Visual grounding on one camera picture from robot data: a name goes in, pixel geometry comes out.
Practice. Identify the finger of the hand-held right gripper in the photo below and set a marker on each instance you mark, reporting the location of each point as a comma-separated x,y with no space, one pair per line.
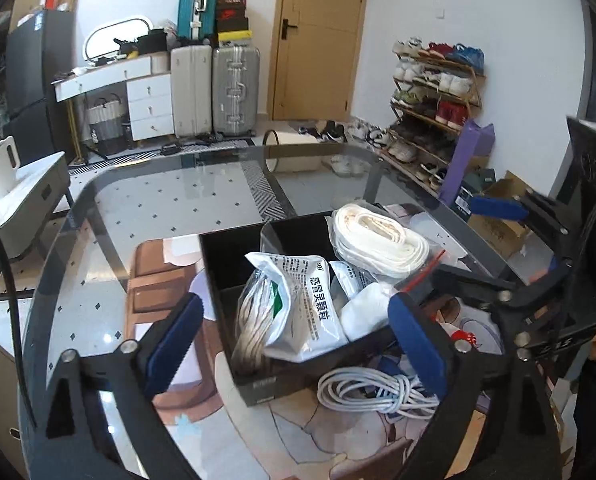
468,281
495,208

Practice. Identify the red packet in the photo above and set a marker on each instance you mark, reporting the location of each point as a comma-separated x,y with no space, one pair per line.
464,337

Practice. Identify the teal suitcase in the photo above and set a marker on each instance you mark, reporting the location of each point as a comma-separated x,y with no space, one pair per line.
197,5

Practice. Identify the small white printed pouch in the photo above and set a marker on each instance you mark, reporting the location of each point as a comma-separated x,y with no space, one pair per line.
353,280

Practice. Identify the white electric kettle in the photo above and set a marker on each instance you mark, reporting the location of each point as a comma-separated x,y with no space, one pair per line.
0,167

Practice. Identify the white suitcase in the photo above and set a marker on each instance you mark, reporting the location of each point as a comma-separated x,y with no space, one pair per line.
191,90

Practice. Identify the oval mirror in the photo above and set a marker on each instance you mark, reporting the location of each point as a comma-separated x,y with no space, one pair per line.
112,35

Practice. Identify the small blue packet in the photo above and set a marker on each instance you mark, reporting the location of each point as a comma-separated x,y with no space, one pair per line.
390,365

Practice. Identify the white printed medicine pouch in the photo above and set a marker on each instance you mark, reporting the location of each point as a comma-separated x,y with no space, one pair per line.
308,310

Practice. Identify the white trash can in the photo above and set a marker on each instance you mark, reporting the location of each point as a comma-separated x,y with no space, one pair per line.
293,152

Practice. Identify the white dresser with drawers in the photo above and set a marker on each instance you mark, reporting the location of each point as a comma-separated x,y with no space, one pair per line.
142,95

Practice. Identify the black cardboard box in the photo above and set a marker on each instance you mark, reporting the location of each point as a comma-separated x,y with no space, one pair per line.
298,385

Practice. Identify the shoe rack with shoes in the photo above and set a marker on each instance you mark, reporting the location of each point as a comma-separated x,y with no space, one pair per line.
438,110

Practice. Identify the black refrigerator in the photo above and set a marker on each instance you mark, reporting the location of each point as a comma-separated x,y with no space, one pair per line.
37,75

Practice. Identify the black bag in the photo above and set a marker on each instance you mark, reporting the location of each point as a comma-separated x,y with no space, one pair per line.
153,41

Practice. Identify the silver suitcase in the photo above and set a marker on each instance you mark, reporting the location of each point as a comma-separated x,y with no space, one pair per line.
235,90

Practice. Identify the dark green shoe box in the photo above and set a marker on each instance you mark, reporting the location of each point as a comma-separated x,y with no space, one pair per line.
478,192

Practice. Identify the brown cardboard box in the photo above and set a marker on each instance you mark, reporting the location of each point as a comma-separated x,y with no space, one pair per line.
503,225

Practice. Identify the woven basket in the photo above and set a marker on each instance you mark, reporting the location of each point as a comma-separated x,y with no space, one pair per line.
105,127

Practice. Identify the shoes on floor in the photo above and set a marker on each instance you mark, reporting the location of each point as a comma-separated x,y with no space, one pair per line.
348,140

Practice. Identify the purple box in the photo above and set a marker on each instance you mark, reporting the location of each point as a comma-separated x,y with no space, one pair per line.
465,160

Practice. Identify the stack of shoe boxes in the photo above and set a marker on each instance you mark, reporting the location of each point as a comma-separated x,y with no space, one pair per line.
233,17

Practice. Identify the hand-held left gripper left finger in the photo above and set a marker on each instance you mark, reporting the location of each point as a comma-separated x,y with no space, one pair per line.
175,345

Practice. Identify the wooden door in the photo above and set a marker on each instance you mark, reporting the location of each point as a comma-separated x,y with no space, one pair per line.
323,45

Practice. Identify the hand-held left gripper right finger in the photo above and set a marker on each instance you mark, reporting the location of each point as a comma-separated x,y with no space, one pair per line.
418,345

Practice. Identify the printed cartoon desk mat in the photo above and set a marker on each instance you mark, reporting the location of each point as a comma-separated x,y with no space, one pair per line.
298,440

